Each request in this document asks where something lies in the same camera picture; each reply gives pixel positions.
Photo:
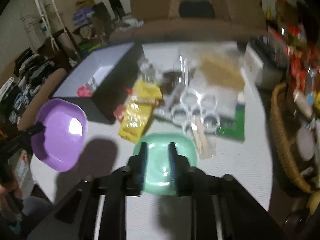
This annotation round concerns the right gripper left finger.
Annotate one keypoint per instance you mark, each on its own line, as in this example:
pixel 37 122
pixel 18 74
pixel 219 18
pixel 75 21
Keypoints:
pixel 136 178

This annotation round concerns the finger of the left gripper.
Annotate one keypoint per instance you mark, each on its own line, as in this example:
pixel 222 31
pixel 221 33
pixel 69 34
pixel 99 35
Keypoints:
pixel 30 131

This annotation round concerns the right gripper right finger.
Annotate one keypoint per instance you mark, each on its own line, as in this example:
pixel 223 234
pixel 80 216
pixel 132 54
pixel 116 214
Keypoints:
pixel 180 176

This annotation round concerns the green plastic bowl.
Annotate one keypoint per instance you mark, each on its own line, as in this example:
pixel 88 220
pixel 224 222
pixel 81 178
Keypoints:
pixel 158 171

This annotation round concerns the purple plastic bowl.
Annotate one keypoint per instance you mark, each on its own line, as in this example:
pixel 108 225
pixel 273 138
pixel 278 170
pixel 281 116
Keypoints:
pixel 60 143

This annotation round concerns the yellow snack packet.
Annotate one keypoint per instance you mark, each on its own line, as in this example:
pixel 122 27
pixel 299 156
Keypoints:
pixel 138 109

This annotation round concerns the red round item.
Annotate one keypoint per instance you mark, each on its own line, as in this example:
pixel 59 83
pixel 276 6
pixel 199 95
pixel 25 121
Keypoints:
pixel 84 92

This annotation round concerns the wooden sticks packet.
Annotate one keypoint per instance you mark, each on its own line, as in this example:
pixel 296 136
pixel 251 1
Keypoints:
pixel 205 148

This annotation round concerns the clear plastic cup tray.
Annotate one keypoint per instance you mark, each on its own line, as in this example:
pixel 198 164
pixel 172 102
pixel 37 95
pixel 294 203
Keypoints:
pixel 184 106

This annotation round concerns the green board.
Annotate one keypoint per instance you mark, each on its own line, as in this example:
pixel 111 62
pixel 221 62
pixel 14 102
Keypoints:
pixel 233 129

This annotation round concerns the wicker basket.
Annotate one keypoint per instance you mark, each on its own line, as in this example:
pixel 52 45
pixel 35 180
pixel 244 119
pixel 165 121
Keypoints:
pixel 283 129

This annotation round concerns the white coat rack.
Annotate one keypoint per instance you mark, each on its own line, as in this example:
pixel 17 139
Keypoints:
pixel 46 25

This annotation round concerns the brown sofa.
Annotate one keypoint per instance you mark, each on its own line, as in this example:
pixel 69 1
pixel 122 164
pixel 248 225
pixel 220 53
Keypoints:
pixel 193 20

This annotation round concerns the dark cushion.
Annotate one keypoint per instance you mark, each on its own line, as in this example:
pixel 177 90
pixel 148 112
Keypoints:
pixel 196 9

